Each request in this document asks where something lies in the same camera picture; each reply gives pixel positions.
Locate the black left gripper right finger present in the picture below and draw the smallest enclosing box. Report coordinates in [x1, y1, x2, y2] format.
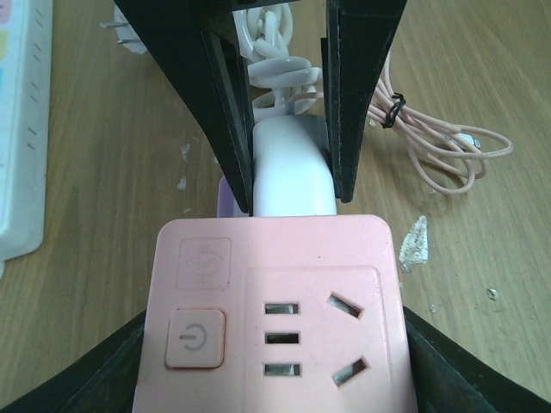
[403, 307, 550, 412]

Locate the white power strip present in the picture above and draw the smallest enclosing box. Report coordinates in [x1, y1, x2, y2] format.
[0, 0, 53, 262]

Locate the white two-prong plug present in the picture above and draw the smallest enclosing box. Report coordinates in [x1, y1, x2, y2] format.
[100, 6, 147, 54]

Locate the white usb charger block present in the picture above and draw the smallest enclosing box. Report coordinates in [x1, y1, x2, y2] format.
[253, 114, 337, 217]

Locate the pink usb cable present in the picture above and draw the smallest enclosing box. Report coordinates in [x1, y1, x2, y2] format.
[283, 55, 515, 195]

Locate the purple adapter cube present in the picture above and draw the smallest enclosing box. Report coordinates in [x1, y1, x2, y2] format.
[217, 176, 249, 218]

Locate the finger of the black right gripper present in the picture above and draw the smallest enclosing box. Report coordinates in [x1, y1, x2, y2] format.
[117, 0, 253, 213]
[321, 0, 406, 202]

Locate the pink adapter with blue plug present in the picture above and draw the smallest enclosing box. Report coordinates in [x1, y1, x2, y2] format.
[133, 215, 418, 412]

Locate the white bundled cable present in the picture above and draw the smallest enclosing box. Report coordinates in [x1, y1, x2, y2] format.
[232, 0, 326, 117]

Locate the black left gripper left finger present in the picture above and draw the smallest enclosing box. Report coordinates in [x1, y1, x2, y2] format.
[1, 311, 145, 413]

